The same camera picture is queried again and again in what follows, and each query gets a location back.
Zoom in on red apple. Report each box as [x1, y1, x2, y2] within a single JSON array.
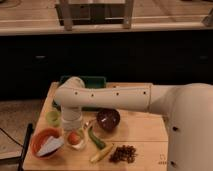
[[68, 132, 81, 145]]

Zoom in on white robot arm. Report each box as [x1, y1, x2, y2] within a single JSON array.
[[54, 77, 213, 171]]

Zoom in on white paper cup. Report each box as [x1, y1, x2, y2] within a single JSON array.
[[65, 129, 86, 150]]

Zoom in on green plastic tray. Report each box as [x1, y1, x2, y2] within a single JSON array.
[[52, 75, 107, 112]]

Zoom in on dark red bowl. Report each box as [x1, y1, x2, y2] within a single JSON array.
[[96, 109, 120, 132]]

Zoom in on metal spoon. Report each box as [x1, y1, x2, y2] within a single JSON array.
[[83, 119, 96, 129]]

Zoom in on green cucumber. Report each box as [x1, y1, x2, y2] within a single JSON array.
[[88, 127, 106, 150]]

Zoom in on pile of brown raisins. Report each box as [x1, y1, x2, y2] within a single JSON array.
[[109, 145, 136, 163]]

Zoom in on grey cloth in bowl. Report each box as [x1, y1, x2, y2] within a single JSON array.
[[36, 136, 64, 157]]

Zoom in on wooden stool legs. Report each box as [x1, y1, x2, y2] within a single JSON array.
[[55, 0, 134, 31]]

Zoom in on orange bowl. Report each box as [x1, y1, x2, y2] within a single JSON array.
[[30, 128, 61, 160]]

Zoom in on black chair frame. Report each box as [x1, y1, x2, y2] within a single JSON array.
[[0, 123, 33, 171]]

